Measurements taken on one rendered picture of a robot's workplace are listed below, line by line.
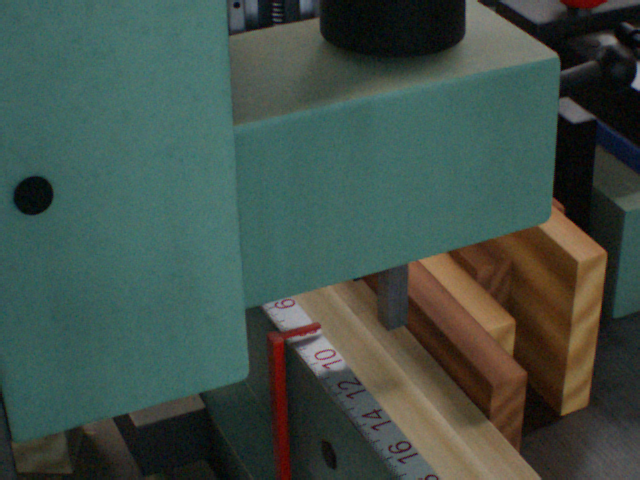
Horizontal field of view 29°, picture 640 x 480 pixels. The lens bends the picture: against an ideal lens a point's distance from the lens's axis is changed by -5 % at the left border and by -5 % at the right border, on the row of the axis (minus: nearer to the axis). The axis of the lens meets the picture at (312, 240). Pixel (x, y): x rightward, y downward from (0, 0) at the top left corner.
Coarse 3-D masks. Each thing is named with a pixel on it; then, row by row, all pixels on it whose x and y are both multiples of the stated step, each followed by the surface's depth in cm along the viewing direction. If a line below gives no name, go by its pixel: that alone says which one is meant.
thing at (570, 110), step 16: (560, 112) 57; (576, 112) 56; (560, 128) 57; (576, 128) 56; (592, 128) 56; (560, 144) 57; (576, 144) 56; (592, 144) 57; (560, 160) 57; (576, 160) 57; (592, 160) 57; (560, 176) 58; (576, 176) 57; (592, 176) 58; (560, 192) 58; (576, 192) 58; (576, 208) 58; (576, 224) 59
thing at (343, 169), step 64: (256, 64) 43; (320, 64) 43; (384, 64) 43; (448, 64) 43; (512, 64) 43; (256, 128) 40; (320, 128) 41; (384, 128) 42; (448, 128) 43; (512, 128) 44; (256, 192) 41; (320, 192) 42; (384, 192) 43; (448, 192) 45; (512, 192) 46; (256, 256) 42; (320, 256) 44; (384, 256) 45
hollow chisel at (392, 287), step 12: (408, 264) 50; (384, 276) 50; (396, 276) 50; (384, 288) 50; (396, 288) 50; (384, 300) 50; (396, 300) 50; (384, 312) 51; (396, 312) 50; (384, 324) 51; (396, 324) 51
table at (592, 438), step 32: (608, 320) 59; (608, 352) 57; (608, 384) 55; (224, 416) 61; (256, 416) 56; (544, 416) 54; (576, 416) 53; (608, 416) 53; (256, 448) 57; (544, 448) 52; (576, 448) 52; (608, 448) 52
